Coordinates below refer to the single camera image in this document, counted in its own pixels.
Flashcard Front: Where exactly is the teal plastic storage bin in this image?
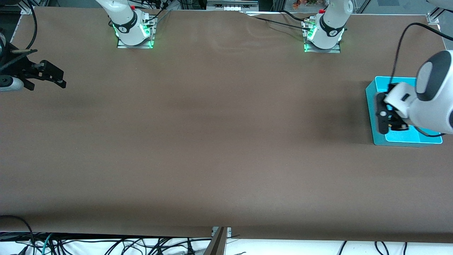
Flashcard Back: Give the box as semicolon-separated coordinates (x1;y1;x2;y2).
366;76;443;147

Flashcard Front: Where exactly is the orange background object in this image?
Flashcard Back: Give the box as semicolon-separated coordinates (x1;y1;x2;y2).
292;0;319;9

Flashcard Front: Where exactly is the brown table cover sheet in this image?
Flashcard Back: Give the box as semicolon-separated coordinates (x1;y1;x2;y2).
0;6;453;243

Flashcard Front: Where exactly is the white power strip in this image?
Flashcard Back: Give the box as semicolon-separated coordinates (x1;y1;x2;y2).
207;0;259;12

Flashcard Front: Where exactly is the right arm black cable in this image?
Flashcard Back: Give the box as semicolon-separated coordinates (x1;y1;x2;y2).
11;0;38;53

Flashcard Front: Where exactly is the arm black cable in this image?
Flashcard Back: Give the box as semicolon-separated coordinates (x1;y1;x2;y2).
11;0;38;53
390;23;453;137

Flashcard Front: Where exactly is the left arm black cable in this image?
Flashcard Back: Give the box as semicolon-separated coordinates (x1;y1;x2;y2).
390;23;453;137

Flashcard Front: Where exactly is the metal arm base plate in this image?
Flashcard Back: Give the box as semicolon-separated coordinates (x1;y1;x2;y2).
304;19;341;53
117;16;155;49

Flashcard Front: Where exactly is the black base connector cable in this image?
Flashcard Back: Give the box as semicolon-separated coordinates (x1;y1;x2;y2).
143;0;172;23

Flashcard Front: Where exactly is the black looped cable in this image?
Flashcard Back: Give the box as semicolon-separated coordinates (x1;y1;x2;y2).
0;215;36;245

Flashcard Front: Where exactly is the short black tabletop cable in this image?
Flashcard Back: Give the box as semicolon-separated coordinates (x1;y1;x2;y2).
281;10;314;23

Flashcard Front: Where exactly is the long black tabletop cable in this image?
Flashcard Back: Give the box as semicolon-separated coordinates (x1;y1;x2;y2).
244;12;312;30

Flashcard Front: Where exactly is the teal cable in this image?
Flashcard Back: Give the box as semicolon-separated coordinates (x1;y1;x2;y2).
42;233;53;255

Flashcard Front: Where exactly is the black cable tangle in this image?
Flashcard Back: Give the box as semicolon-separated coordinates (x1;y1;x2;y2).
0;232;213;255

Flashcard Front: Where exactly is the aluminium frame profile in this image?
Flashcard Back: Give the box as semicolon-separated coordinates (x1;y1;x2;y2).
203;227;229;255

